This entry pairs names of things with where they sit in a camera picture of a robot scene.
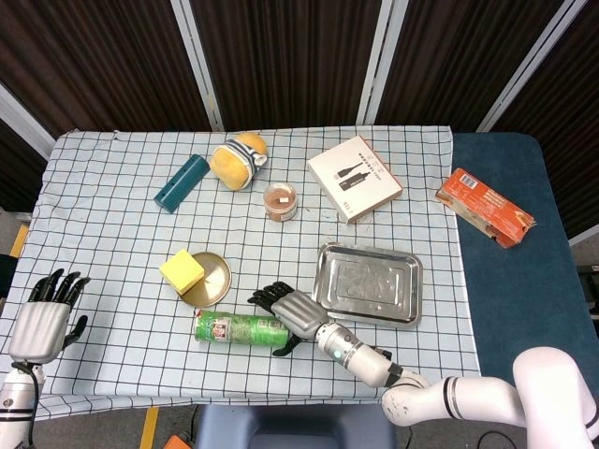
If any white checkered tablecloth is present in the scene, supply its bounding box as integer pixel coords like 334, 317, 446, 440
0, 124, 486, 422

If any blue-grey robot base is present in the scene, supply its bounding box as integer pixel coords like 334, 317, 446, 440
194, 402, 397, 449

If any green chips can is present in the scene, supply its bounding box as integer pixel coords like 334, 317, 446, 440
193, 308, 292, 351

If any teal plastic bar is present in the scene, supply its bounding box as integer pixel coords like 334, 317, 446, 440
153, 154, 212, 215

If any dark folding partition screen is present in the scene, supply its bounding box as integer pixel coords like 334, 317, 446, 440
0, 0, 599, 239

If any rectangular steel tray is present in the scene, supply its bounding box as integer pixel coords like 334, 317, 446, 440
311, 241, 424, 331

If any yellow striped plush toy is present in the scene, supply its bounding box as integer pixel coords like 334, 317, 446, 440
209, 131, 269, 192

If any white flat cardboard box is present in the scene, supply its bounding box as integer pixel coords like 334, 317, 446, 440
306, 135, 404, 225

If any round steel plate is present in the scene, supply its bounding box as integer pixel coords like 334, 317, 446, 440
177, 251, 233, 309

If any yellow foam cube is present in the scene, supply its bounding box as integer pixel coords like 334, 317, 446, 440
159, 249, 206, 296

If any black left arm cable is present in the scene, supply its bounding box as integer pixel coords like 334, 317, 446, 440
11, 360, 42, 449

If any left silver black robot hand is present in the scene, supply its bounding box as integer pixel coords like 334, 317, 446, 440
7, 268, 91, 365

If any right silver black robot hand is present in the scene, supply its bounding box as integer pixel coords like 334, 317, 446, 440
246, 281, 331, 357

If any clear jar of rubber bands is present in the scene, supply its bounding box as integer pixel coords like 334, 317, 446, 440
263, 182, 300, 224

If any orange carton box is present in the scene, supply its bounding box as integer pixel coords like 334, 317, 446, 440
434, 167, 536, 250

